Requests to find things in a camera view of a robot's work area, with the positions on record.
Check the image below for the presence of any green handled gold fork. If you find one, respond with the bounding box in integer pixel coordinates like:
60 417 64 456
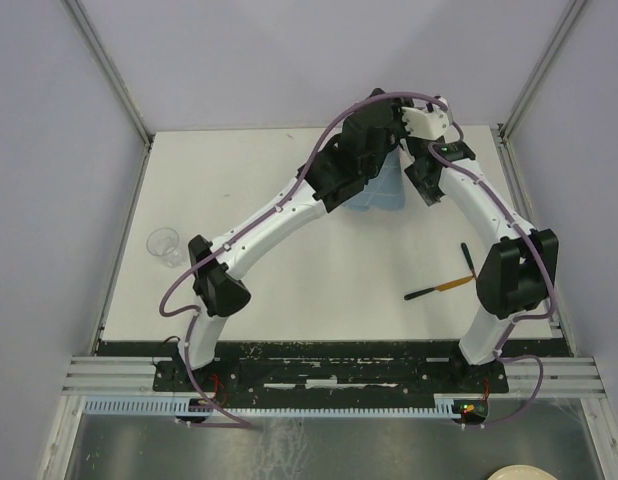
460 242 477 279

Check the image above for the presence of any clear plastic cup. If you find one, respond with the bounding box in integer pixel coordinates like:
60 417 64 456
146 227 185 268

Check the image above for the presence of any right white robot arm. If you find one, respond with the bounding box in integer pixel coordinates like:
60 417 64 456
405 138 559 391

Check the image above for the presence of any light blue cable duct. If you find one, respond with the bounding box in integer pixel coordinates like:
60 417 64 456
83 395 460 419

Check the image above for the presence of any cream plate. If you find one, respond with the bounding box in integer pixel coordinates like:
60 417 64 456
488 464 557 480

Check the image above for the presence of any green handled gold knife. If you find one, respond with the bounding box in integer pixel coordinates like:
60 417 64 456
403 276 474 301

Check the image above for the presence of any right aluminium frame post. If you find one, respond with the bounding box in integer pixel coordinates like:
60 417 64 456
500 0 590 139

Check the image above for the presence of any aluminium frame post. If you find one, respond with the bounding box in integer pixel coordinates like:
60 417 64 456
500 0 590 139
63 0 154 147

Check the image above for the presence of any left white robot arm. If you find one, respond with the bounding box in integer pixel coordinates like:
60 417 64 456
175 89 413 390

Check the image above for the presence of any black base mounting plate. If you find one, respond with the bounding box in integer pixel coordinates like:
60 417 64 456
153 341 509 408

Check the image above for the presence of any blue checked cloth placemat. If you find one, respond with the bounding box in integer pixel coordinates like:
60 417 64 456
344 147 406 212

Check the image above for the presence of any left aluminium frame post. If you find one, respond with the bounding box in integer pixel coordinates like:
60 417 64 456
63 0 154 147

